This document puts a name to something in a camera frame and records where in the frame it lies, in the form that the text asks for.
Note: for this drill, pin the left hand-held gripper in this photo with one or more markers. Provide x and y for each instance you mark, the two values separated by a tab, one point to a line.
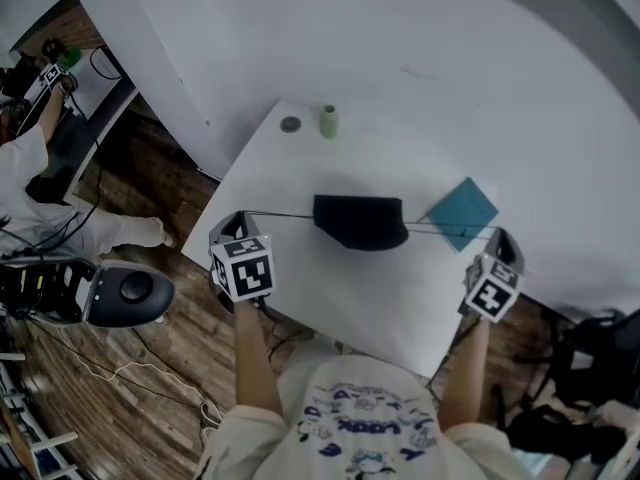
245	273

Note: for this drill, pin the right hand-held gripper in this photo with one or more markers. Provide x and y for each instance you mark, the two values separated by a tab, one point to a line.
492	293

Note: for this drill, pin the person's right forearm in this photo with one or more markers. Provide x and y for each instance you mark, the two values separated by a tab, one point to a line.
465	378

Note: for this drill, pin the person's left forearm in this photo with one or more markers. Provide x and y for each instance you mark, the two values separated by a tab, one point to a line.
255	358

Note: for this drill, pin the teal square sheet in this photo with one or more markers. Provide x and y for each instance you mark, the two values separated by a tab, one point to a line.
467	205

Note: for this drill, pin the black and grey office chair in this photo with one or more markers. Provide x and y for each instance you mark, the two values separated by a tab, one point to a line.
125	290

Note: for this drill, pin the black backpack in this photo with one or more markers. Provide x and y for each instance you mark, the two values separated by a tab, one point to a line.
555	430

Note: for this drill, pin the grey round lid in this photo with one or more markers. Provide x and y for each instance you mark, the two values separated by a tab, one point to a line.
290	124

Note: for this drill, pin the pale green cup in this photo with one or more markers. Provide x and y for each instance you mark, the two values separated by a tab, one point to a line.
328	123

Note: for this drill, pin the white printed t-shirt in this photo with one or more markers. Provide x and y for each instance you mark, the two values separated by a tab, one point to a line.
360	418

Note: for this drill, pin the white metal shelf rack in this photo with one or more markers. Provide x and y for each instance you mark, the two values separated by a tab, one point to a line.
30	433

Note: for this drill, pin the green plastic object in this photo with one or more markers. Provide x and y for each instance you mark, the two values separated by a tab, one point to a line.
73	56

